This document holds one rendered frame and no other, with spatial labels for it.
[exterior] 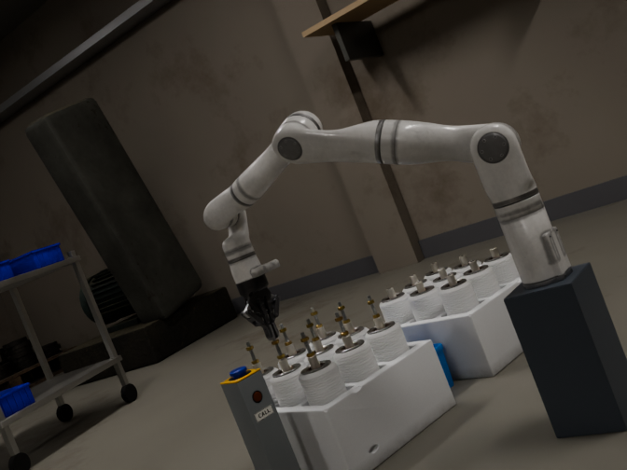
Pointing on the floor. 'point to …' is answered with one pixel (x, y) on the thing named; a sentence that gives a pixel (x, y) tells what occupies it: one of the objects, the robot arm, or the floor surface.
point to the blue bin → (443, 363)
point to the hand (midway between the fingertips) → (271, 331)
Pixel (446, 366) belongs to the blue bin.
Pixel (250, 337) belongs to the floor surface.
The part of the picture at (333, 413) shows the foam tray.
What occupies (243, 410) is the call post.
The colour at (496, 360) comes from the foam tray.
